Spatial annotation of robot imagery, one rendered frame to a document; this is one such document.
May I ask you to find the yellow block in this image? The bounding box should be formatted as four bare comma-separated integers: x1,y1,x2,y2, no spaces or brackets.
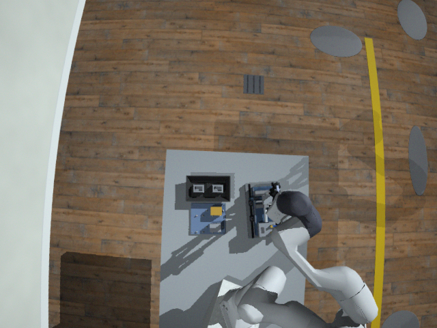
210,207,222,215

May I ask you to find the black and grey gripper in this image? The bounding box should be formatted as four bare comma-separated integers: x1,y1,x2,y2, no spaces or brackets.
266,185,281,207

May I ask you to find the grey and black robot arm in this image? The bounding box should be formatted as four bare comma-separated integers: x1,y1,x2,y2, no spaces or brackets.
219,191,378,328

